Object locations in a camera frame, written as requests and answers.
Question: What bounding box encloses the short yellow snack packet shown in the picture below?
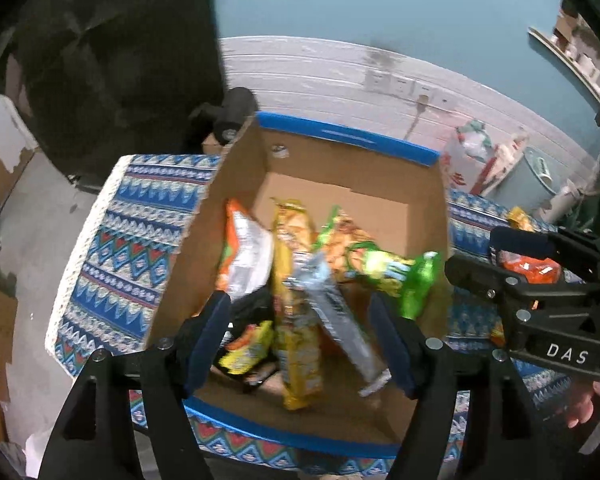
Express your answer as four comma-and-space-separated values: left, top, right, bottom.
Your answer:
505, 206, 536, 233

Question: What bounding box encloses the small yellow snack packet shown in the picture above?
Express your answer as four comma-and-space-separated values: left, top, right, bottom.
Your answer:
219, 321, 275, 376

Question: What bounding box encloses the green white plastic bag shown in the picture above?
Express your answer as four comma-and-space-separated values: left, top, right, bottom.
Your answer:
455, 120, 496, 161

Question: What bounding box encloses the clear silver snack packet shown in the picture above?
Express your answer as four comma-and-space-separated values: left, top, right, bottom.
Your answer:
285, 252, 392, 397

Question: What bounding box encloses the white kettle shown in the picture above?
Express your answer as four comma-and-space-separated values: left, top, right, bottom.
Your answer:
540, 180, 581, 226

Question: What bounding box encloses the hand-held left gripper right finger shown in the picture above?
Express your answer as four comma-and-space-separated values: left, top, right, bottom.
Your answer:
369, 291, 556, 480

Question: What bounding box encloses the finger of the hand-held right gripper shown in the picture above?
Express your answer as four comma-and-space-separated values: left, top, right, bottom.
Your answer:
444, 251, 600, 348
489, 226, 600, 272

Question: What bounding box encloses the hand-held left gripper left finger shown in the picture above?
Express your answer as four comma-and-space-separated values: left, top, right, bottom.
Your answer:
39, 290, 233, 480

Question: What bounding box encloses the blue patterned tablecloth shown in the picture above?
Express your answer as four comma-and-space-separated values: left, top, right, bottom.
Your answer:
45, 154, 588, 476

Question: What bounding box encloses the bright green snack packet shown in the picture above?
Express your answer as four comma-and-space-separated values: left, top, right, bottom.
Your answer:
347, 242, 442, 321

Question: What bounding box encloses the white paper package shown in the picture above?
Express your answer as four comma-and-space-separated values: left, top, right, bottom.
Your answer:
475, 132, 531, 198

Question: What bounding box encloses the red and white paper bag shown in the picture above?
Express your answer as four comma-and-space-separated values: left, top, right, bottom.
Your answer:
439, 135, 486, 196

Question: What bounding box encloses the small brown carton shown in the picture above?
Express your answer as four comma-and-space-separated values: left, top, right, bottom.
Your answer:
201, 132, 233, 157

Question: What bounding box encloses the orange printed snack packet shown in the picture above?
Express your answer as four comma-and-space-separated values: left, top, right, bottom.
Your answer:
497, 250, 563, 286

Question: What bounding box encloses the black cloth backdrop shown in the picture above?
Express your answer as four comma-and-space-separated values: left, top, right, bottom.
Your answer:
0, 0, 226, 191

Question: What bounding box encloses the long yellow snack packet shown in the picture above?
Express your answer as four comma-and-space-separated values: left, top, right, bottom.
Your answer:
271, 199, 325, 411

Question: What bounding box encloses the cardboard box with blue rim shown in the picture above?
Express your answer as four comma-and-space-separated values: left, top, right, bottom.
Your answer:
145, 111, 453, 461

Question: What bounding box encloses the torn white cardboard sheet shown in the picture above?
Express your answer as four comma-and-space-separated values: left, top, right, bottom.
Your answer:
0, 80, 41, 221

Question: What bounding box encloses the black cylinder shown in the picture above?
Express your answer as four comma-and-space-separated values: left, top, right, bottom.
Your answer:
187, 87, 260, 147

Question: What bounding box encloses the wall shelf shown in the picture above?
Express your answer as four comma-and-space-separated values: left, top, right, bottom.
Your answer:
527, 0, 600, 98

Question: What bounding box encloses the green orange snack packet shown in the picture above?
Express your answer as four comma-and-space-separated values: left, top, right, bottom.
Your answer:
314, 205, 376, 281

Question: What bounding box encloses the white plug cable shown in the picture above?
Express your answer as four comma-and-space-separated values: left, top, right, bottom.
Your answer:
402, 95, 428, 142

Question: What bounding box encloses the orange silver snack packet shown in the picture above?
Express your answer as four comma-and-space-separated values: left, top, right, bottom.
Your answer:
215, 199, 275, 306

